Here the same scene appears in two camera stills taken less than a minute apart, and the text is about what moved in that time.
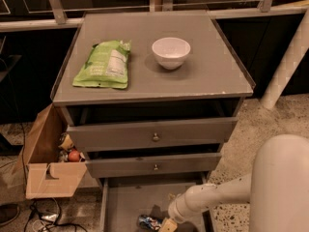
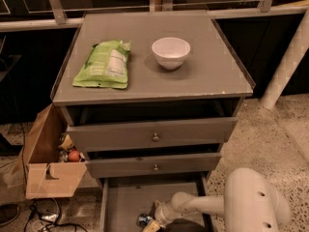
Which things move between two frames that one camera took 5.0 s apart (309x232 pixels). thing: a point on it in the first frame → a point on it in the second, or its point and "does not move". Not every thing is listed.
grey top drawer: [137, 135] does not move
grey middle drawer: [153, 164] does not move
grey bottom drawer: [123, 200] does not move
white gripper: [177, 211] → [161, 211]
